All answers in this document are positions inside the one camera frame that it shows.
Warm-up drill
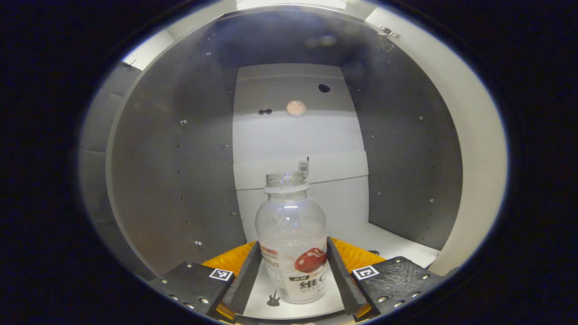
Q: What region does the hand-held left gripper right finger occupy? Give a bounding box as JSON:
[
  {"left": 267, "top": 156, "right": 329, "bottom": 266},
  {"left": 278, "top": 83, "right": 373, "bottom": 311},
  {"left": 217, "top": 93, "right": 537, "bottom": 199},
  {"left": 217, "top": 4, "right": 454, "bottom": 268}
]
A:
[{"left": 326, "top": 237, "right": 447, "bottom": 323}]

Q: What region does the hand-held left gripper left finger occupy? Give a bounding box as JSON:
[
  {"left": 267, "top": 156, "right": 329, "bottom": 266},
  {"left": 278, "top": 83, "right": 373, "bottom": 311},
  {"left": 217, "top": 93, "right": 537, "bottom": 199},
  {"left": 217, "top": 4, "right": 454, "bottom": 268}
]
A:
[{"left": 148, "top": 241, "right": 263, "bottom": 323}]

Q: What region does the clear plastic bottle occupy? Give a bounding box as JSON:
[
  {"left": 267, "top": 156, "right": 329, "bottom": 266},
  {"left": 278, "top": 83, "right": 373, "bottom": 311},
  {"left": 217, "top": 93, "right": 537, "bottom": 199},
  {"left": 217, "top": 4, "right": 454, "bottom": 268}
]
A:
[{"left": 255, "top": 171, "right": 328, "bottom": 304}]

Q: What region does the white cabinet shelf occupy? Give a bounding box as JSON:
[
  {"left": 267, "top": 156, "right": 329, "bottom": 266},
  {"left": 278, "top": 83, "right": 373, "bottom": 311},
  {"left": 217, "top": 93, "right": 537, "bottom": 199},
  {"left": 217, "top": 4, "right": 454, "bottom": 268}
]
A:
[{"left": 239, "top": 221, "right": 441, "bottom": 319}]

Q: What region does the dark grey cabinet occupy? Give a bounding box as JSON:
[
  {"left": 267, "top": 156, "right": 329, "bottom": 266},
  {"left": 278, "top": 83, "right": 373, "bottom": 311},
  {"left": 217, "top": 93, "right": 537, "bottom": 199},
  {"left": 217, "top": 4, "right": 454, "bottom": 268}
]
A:
[{"left": 105, "top": 5, "right": 465, "bottom": 319}]

